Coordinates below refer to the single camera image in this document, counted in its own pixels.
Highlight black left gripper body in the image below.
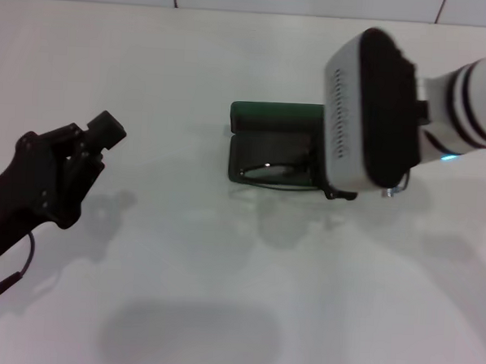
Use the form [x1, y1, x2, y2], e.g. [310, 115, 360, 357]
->
[0, 129, 86, 273]

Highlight black glasses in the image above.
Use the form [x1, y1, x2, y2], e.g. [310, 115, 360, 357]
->
[237, 138, 331, 195]

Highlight green glasses case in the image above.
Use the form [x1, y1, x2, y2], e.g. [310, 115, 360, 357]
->
[225, 99, 339, 192]

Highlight right gripper cable with plug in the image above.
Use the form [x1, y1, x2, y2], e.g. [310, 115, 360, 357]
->
[383, 169, 413, 200]

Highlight gripper cable with plug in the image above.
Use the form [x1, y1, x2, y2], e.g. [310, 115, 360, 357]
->
[0, 230, 37, 314]
[383, 169, 413, 200]

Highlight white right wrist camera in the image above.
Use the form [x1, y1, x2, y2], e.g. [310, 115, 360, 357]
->
[317, 25, 435, 197]

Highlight left gripper cable with plug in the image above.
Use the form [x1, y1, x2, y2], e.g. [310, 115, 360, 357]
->
[0, 230, 37, 314]

